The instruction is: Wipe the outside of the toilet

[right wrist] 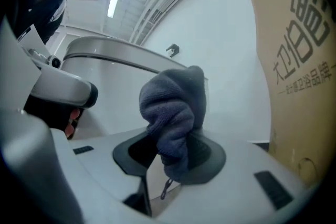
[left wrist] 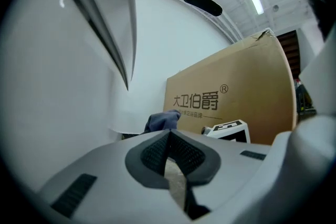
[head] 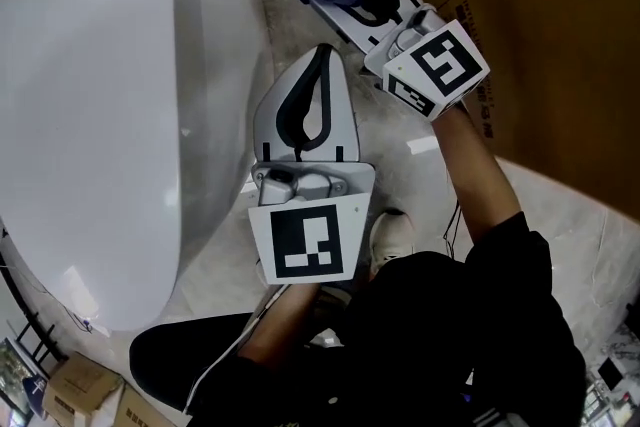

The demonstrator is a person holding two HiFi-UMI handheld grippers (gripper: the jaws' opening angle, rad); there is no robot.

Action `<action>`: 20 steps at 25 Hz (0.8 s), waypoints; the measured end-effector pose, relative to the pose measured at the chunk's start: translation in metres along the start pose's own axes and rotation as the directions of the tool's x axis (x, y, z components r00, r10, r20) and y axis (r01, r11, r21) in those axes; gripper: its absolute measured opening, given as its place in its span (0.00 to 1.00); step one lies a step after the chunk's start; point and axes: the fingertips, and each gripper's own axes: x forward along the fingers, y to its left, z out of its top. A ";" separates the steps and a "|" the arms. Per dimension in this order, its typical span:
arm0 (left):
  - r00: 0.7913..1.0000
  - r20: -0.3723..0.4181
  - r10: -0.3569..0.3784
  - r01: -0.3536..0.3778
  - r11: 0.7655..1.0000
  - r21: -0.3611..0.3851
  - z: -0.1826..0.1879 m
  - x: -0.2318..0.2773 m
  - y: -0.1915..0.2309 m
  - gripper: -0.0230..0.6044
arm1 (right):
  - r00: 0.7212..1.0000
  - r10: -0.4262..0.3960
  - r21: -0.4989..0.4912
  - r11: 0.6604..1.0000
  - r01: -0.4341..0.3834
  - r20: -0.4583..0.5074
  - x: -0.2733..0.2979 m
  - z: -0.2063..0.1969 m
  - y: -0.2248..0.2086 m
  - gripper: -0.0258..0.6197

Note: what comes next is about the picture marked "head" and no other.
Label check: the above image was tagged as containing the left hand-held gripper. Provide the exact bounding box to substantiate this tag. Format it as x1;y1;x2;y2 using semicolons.
248;43;376;286

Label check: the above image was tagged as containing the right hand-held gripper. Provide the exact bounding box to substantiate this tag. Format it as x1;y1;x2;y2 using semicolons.
309;0;491;121

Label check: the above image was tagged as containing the white closed-lid toilet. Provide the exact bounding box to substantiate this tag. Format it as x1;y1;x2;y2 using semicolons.
0;0;276;334

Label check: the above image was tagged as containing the person's right forearm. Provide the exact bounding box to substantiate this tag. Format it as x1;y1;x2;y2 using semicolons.
430;99;526;251

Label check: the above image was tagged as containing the person's left forearm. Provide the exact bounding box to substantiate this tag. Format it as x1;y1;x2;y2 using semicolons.
237;284;321;366

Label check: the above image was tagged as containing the person's right shoe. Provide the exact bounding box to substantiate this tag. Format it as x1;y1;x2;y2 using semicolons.
368;208;416;284

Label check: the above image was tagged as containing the large cardboard box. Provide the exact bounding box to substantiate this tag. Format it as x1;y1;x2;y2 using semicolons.
382;0;640;221

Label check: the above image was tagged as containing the person's black clothing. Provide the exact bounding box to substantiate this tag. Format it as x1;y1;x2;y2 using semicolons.
128;209;589;427

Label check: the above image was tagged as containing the small cardboard box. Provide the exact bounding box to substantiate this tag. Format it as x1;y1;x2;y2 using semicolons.
42;352;126;427

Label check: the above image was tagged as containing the marble-patterned table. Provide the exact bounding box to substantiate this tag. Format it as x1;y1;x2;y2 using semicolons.
582;314;640;396

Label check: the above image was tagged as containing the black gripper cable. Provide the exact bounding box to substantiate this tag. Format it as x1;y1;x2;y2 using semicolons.
442;199;464;261

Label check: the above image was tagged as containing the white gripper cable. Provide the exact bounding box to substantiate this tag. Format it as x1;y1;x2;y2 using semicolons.
182;284;291;416

